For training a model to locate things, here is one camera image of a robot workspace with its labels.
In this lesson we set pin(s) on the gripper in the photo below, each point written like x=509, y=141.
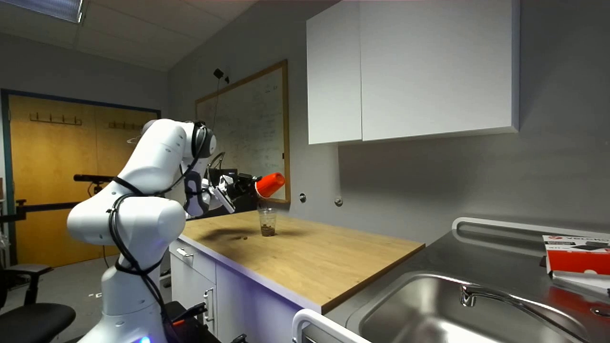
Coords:
x=237, y=186

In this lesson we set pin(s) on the orange plastic cup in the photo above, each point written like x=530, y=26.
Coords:
x=270, y=185

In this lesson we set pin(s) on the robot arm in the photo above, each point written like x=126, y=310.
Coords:
x=143, y=224

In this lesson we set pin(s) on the transparent plastic cup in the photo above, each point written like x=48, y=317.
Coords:
x=268, y=224

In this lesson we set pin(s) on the white drawer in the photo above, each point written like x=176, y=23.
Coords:
x=200, y=262

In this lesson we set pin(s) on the white base cabinet door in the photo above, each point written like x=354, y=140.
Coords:
x=188, y=290
x=252, y=309

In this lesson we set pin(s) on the wooden double door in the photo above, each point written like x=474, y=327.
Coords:
x=52, y=181

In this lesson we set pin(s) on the steel sink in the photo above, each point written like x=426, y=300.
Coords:
x=419, y=309

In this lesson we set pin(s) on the black office chair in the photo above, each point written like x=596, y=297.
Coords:
x=33, y=319

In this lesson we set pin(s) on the ceiling light panel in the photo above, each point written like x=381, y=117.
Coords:
x=50, y=7

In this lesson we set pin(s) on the steel tap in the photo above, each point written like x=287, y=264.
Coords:
x=500, y=297

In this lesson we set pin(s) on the red and white box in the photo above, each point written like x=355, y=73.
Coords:
x=579, y=259

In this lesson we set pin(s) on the whiteboard with wooden frame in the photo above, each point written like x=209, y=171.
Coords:
x=252, y=128

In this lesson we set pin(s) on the small black wall camera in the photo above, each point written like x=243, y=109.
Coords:
x=218, y=73

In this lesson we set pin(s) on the coat hook rail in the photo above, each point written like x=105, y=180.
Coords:
x=55, y=119
x=125, y=126

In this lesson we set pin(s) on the white wall cabinet door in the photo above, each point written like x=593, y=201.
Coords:
x=438, y=66
x=333, y=76

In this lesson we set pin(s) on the white rounded rail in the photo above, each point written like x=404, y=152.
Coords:
x=324, y=326
x=495, y=228

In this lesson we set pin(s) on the camera on mount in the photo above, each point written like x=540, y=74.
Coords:
x=57, y=206

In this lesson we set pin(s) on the white wall cabinet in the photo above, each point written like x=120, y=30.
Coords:
x=410, y=71

